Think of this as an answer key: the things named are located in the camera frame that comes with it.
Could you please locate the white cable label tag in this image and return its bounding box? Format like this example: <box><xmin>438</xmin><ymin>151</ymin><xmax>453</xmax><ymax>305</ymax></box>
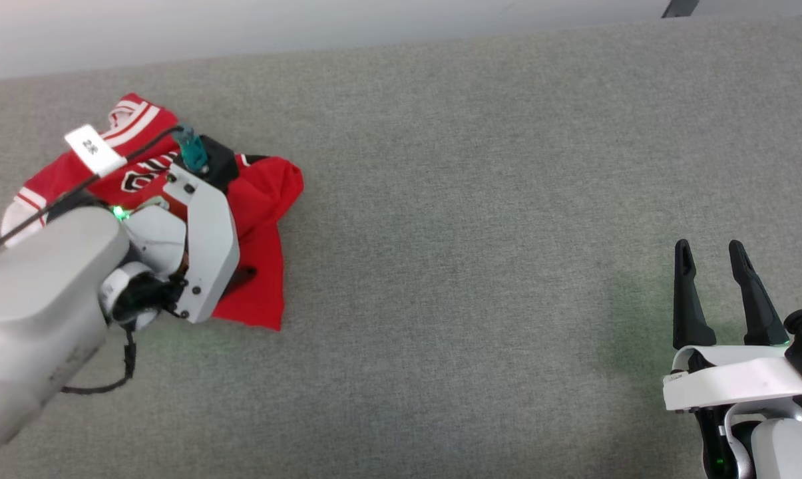
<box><xmin>64</xmin><ymin>124</ymin><xmax>128</xmax><ymax>178</ymax></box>

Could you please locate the thin black cable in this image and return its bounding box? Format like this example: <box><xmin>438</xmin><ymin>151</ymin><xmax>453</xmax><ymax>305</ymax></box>
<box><xmin>0</xmin><ymin>124</ymin><xmax>186</xmax><ymax>262</ymax></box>

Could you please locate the red basketball jersey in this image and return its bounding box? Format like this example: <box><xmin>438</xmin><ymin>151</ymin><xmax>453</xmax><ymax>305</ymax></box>
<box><xmin>1</xmin><ymin>92</ymin><xmax>305</xmax><ymax>332</ymax></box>

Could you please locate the short black looped cable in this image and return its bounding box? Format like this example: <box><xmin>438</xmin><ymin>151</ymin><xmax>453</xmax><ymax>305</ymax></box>
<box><xmin>61</xmin><ymin>323</ymin><xmax>139</xmax><ymax>396</ymax></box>

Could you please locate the teal cable connector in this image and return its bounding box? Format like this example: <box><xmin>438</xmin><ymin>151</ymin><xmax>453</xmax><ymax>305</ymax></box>
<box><xmin>174</xmin><ymin>124</ymin><xmax>209</xmax><ymax>171</ymax></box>

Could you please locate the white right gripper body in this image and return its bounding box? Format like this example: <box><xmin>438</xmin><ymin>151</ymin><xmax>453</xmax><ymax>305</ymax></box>
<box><xmin>663</xmin><ymin>344</ymin><xmax>802</xmax><ymax>412</ymax></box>

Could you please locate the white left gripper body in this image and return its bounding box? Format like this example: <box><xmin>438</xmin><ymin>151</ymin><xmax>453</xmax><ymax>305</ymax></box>
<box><xmin>162</xmin><ymin>163</ymin><xmax>242</xmax><ymax>325</ymax></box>

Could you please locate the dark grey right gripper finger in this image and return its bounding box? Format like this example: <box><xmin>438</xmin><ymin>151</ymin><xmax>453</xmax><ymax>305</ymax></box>
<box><xmin>728</xmin><ymin>239</ymin><xmax>789</xmax><ymax>346</ymax></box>
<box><xmin>673</xmin><ymin>239</ymin><xmax>717</xmax><ymax>352</ymax></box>

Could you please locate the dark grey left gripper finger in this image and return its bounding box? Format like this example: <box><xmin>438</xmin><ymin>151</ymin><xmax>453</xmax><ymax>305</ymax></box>
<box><xmin>224</xmin><ymin>265</ymin><xmax>257</xmax><ymax>294</ymax></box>

